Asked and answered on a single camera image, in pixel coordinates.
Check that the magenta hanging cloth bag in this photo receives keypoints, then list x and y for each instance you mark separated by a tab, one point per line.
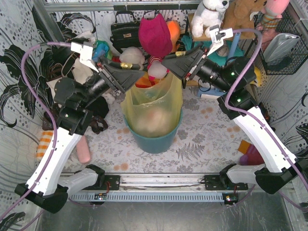
154	36

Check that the yellow plastic trash bag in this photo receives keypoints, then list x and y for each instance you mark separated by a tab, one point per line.
154	111

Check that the white fluffy sheep plush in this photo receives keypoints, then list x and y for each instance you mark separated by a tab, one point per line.
132	55

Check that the teal folded cloth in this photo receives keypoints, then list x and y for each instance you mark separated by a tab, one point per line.
185	43

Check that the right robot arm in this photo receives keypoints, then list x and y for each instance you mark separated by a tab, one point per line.
280	166

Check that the purple orange knitted sock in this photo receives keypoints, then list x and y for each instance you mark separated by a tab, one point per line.
251	156

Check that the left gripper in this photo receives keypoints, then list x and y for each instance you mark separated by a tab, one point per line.
109	77

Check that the yellow duck plush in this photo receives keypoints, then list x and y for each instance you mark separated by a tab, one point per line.
257	82

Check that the white dog plush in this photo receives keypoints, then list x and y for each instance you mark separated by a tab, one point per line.
209	13

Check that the brown teddy bear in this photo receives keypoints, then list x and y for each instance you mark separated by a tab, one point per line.
237	16

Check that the pink plush on shelf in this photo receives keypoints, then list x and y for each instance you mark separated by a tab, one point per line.
272	13

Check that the black leather handbag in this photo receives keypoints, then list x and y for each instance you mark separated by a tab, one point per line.
125	35

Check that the orange checkered cloth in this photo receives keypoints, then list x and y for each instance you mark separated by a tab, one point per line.
44	142

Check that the small white plush toy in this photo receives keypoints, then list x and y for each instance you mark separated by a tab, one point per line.
110	99

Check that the orange plush toy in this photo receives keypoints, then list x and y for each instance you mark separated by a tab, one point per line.
174	30

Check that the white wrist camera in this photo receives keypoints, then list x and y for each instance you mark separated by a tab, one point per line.
218	36
85	50

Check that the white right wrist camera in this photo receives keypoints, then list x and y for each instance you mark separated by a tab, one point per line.
218	36

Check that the cream canvas tote bag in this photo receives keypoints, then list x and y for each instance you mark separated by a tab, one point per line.
69	74

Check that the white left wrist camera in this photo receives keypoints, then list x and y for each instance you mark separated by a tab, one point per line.
85	50

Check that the brown patterned bag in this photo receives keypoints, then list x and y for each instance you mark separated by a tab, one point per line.
97	124

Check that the black metal shelf rack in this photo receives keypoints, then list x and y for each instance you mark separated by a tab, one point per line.
206	42

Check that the black wire basket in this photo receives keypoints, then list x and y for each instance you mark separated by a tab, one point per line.
292	62

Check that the silver pouch in basket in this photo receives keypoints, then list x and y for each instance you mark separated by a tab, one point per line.
280	46

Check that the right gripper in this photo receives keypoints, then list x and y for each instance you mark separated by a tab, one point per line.
196	65

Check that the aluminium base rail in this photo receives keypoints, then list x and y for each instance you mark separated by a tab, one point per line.
159	187

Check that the pink white plush doll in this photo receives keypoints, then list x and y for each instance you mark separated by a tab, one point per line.
155	68

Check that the blue handled floor sweeper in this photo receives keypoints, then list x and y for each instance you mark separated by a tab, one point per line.
213	93

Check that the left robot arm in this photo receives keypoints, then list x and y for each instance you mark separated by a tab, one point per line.
46	188

